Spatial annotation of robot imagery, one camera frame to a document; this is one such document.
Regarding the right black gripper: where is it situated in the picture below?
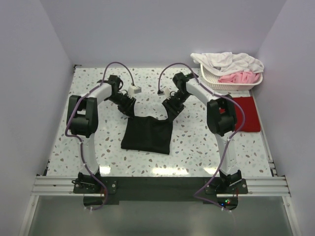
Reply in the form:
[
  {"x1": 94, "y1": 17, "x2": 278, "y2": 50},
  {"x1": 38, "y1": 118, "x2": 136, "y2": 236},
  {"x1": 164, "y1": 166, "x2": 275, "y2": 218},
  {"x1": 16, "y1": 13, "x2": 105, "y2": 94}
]
[{"x1": 162, "y1": 91, "x2": 191, "y2": 123}]

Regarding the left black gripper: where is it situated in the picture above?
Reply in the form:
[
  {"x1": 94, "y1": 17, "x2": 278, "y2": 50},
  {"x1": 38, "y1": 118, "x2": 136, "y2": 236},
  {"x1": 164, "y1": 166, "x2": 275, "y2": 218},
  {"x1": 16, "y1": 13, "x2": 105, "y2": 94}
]
[{"x1": 107, "y1": 93, "x2": 136, "y2": 118}]

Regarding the black t shirt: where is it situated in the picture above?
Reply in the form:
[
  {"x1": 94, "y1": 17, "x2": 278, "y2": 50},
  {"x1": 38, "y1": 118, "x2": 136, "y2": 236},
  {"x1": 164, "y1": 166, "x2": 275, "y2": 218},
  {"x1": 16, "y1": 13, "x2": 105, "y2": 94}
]
[{"x1": 121, "y1": 116, "x2": 173, "y2": 155}]

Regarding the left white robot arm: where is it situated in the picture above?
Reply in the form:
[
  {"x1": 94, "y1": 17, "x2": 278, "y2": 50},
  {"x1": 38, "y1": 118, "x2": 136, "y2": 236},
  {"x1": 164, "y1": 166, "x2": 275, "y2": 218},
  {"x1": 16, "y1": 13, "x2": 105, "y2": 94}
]
[{"x1": 65, "y1": 75, "x2": 136, "y2": 193}]

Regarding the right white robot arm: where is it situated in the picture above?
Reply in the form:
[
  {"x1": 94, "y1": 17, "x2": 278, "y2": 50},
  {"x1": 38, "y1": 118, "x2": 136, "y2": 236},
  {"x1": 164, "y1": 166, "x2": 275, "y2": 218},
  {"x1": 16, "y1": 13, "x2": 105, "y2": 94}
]
[{"x1": 162, "y1": 72, "x2": 242, "y2": 193}]

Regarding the white perforated laundry basket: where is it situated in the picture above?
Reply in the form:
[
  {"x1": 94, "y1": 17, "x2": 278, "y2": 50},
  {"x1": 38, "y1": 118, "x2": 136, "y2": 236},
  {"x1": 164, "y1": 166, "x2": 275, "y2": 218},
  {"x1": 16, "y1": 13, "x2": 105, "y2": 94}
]
[{"x1": 200, "y1": 65, "x2": 263, "y2": 90}]

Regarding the white crumpled t shirt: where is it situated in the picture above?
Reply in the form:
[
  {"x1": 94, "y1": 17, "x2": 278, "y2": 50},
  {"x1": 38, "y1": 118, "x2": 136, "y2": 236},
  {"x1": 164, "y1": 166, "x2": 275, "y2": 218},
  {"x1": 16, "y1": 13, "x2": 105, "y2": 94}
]
[{"x1": 190, "y1": 52, "x2": 264, "y2": 76}]

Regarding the pink crumpled t shirt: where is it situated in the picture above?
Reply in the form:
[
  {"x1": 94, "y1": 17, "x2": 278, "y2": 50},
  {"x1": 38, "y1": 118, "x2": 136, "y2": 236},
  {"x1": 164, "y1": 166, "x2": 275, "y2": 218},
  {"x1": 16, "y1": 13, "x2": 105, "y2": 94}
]
[{"x1": 218, "y1": 71, "x2": 260, "y2": 84}]

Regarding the folded red t shirt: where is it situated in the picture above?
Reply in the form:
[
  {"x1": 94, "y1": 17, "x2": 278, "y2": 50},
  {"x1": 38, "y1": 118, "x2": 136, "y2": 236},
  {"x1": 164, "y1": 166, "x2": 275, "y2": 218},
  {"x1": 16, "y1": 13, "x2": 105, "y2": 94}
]
[{"x1": 233, "y1": 96, "x2": 261, "y2": 133}]

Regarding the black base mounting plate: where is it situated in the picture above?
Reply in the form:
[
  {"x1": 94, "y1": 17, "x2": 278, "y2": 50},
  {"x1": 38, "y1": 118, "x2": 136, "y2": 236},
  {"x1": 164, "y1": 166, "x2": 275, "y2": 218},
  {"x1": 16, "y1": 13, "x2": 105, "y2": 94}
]
[{"x1": 72, "y1": 174, "x2": 249, "y2": 210}]

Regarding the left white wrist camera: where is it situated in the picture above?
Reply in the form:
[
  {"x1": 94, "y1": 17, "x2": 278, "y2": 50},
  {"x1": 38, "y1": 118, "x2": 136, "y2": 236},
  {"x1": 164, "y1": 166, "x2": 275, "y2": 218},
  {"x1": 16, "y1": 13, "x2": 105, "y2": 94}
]
[{"x1": 127, "y1": 85, "x2": 142, "y2": 96}]

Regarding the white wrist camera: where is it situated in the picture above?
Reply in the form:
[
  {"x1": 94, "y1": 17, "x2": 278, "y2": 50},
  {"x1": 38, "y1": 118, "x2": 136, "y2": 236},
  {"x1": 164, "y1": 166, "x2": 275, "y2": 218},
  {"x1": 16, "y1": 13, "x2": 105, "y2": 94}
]
[
  {"x1": 157, "y1": 88, "x2": 171, "y2": 99},
  {"x1": 127, "y1": 85, "x2": 142, "y2": 96}
]

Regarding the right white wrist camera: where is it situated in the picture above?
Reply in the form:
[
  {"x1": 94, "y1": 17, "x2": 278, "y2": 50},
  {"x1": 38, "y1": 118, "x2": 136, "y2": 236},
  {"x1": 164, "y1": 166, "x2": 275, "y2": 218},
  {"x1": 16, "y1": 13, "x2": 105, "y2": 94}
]
[{"x1": 157, "y1": 88, "x2": 171, "y2": 99}]

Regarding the aluminium extrusion rail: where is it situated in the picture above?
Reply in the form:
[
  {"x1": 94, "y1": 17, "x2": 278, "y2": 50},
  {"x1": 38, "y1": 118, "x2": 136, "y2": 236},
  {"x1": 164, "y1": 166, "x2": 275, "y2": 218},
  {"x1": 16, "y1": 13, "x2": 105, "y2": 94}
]
[{"x1": 31, "y1": 176, "x2": 291, "y2": 197}]

